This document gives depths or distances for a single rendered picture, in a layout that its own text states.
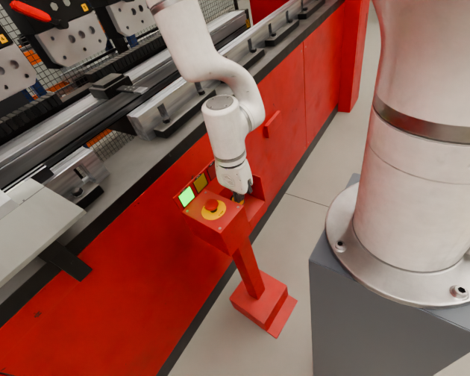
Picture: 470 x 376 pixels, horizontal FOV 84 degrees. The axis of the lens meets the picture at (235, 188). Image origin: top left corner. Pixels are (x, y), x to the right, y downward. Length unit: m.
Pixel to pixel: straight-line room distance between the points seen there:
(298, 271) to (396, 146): 1.27
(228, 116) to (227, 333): 1.08
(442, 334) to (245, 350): 1.07
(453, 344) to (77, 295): 0.78
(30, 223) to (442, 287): 0.67
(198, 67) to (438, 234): 0.47
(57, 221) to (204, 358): 1.00
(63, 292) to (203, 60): 0.65
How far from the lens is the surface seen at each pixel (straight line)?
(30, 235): 0.63
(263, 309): 1.28
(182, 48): 0.56
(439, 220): 0.29
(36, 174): 0.83
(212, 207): 0.71
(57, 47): 0.80
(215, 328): 1.43
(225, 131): 0.59
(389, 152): 0.25
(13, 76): 0.76
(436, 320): 0.37
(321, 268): 0.36
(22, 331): 0.84
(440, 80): 0.21
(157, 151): 0.88
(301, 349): 1.35
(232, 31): 1.71
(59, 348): 0.93
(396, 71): 0.22
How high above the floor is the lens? 1.32
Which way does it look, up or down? 43 degrees down
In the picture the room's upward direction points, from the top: 17 degrees counter-clockwise
